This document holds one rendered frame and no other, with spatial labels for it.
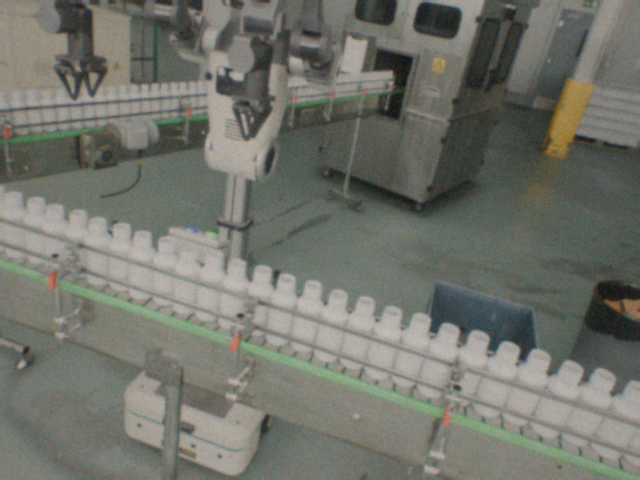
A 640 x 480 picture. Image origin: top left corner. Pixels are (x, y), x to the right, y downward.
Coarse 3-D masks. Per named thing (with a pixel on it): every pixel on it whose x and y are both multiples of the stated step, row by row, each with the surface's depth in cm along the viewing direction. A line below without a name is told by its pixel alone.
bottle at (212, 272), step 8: (208, 256) 113; (216, 256) 116; (208, 264) 114; (216, 264) 114; (200, 272) 115; (208, 272) 114; (216, 272) 114; (224, 272) 116; (208, 280) 114; (216, 280) 114; (200, 288) 116; (208, 288) 115; (200, 296) 116; (208, 296) 115; (216, 296) 116; (200, 304) 117; (208, 304) 116; (216, 304) 117; (200, 312) 117; (200, 320) 118; (208, 320) 118; (216, 320) 120
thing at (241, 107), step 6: (234, 102) 110; (240, 102) 111; (246, 102) 111; (234, 108) 109; (240, 108) 109; (246, 108) 109; (252, 108) 109; (234, 114) 110; (240, 114) 111; (246, 114) 110; (252, 114) 109; (258, 114) 108; (240, 120) 111; (258, 120) 110; (240, 126) 112; (252, 126) 111; (252, 132) 112; (246, 138) 113
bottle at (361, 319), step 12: (360, 300) 109; (372, 300) 108; (360, 312) 107; (372, 312) 108; (348, 324) 109; (360, 324) 107; (372, 324) 108; (348, 336) 110; (348, 348) 110; (360, 348) 110
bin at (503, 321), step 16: (432, 288) 161; (448, 288) 166; (464, 288) 164; (432, 304) 170; (448, 304) 168; (464, 304) 166; (480, 304) 165; (496, 304) 163; (512, 304) 162; (432, 320) 172; (448, 320) 170; (464, 320) 169; (480, 320) 167; (496, 320) 165; (512, 320) 164; (528, 320) 160; (496, 336) 168; (512, 336) 166; (528, 336) 154; (496, 352) 170; (528, 352) 149
